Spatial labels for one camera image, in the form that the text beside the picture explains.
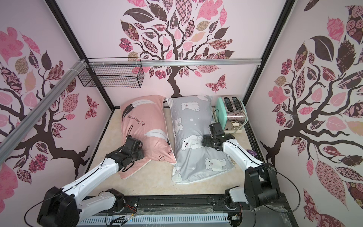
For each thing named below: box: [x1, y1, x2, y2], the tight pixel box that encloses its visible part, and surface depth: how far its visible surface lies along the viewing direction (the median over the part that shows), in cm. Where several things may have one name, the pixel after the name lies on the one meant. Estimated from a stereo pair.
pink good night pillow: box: [119, 95, 177, 180], surface depth 89 cm
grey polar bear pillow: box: [165, 94, 235, 185], surface depth 85 cm
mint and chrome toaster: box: [216, 96, 249, 134], surface depth 97 cm
